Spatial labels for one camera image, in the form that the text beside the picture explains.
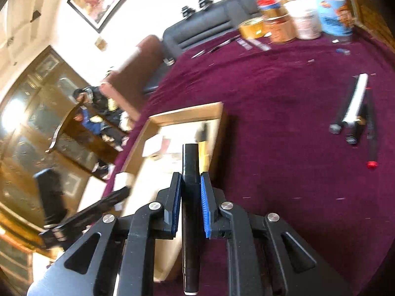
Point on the black marker white cap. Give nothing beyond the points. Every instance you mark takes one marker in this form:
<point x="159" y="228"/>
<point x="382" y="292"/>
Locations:
<point x="189" y="252"/>

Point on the wooden glass cabinet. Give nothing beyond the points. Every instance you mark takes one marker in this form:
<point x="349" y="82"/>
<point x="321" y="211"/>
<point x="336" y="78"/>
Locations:
<point x="27" y="123"/>

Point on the brown armchair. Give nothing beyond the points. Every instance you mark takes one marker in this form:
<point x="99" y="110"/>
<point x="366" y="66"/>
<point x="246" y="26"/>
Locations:
<point x="135" y="67"/>

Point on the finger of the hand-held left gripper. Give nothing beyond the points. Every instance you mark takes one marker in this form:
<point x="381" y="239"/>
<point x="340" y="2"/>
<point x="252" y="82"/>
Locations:
<point x="105" y="200"/>

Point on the black marker grey cap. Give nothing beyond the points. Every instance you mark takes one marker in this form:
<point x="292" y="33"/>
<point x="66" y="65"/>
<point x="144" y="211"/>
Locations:
<point x="345" y="104"/>

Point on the white power adapter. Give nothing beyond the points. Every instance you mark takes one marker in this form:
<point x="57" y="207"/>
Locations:
<point x="123" y="180"/>

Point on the orange label jar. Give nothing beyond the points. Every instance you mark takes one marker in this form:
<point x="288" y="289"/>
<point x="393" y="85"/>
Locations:
<point x="280" y="30"/>

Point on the small wall picture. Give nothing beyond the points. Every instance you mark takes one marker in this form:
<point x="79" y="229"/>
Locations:
<point x="100" y="43"/>

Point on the short white pen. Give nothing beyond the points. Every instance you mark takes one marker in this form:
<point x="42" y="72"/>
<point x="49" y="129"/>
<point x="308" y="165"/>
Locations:
<point x="243" y="43"/>

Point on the yellow tape roll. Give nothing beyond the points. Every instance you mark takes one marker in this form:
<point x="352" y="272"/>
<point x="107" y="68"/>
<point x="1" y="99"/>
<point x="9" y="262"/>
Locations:
<point x="247" y="29"/>

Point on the yellow and black pen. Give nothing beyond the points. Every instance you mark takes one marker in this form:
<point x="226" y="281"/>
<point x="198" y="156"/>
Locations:
<point x="204" y="157"/>

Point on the jar with blue red lid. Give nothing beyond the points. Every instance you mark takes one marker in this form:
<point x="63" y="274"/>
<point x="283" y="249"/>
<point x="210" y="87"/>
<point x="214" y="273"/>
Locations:
<point x="271" y="6"/>

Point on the wooden side cabinet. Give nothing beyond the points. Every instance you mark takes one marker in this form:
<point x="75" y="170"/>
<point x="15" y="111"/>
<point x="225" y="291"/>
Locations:
<point x="370" y="12"/>

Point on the clear jar blue label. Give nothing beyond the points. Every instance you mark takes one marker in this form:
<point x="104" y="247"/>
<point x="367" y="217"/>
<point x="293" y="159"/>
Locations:
<point x="333" y="15"/>

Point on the small blue clear cap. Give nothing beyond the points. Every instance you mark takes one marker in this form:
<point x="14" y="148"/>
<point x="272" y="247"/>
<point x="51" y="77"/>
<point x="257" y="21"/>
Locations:
<point x="341" y="51"/>

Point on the white plastic tub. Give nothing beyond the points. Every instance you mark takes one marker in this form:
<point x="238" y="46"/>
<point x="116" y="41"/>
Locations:
<point x="305" y="21"/>

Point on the black lipstick gold band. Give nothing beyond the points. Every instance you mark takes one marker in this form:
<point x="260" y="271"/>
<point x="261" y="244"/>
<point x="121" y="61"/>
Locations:
<point x="355" y="132"/>

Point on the dark grey sofa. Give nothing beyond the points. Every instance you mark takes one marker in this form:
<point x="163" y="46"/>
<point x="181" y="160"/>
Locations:
<point x="200" y="27"/>

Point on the black clamp device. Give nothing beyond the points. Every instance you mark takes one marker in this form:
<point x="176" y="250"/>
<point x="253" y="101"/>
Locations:
<point x="205" y="3"/>
<point x="188" y="11"/>

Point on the white card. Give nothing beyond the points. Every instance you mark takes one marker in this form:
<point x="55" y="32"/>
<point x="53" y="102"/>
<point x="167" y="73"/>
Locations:
<point x="152" y="146"/>

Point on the black pen red tip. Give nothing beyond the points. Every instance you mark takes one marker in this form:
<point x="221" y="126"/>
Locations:
<point x="372" y="129"/>

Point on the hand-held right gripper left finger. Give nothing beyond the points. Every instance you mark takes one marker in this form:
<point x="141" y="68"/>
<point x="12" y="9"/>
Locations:
<point x="176" y="203"/>

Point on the long white pen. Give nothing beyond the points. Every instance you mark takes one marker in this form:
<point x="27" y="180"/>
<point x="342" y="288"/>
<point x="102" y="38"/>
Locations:
<point x="260" y="45"/>

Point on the metal tweezers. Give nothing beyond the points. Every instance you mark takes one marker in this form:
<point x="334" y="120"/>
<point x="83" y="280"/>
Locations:
<point x="197" y="54"/>

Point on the wooden tray box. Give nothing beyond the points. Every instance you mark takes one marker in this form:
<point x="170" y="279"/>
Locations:
<point x="154" y="178"/>

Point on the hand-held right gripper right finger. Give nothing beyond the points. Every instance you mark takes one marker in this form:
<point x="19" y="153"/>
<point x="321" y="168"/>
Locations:
<point x="205" y="206"/>

